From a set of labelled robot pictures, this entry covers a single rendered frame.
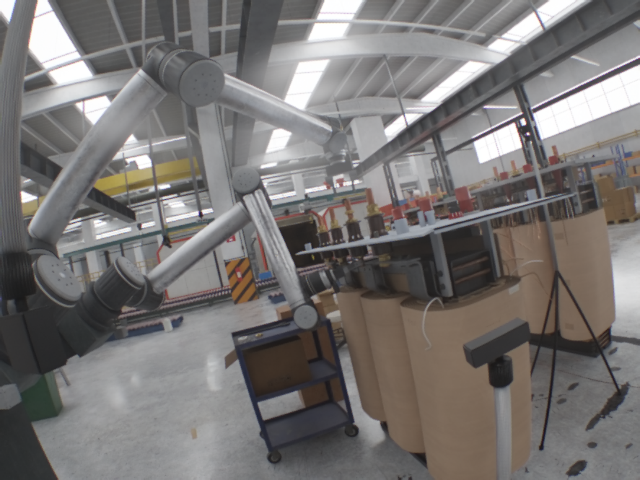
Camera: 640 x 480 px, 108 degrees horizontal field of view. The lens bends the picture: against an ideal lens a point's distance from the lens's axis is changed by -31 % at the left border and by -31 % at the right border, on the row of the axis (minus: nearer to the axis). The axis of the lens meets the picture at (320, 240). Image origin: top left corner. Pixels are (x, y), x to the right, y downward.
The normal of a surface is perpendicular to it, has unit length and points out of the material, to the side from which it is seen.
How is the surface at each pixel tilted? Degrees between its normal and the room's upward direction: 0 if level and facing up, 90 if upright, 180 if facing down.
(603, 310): 90
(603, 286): 90
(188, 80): 134
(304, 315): 73
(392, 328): 90
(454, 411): 90
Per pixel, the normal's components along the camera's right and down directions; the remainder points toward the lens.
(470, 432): -0.35, 0.07
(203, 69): 0.67, 0.49
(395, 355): -0.60, 0.13
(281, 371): 0.29, -0.07
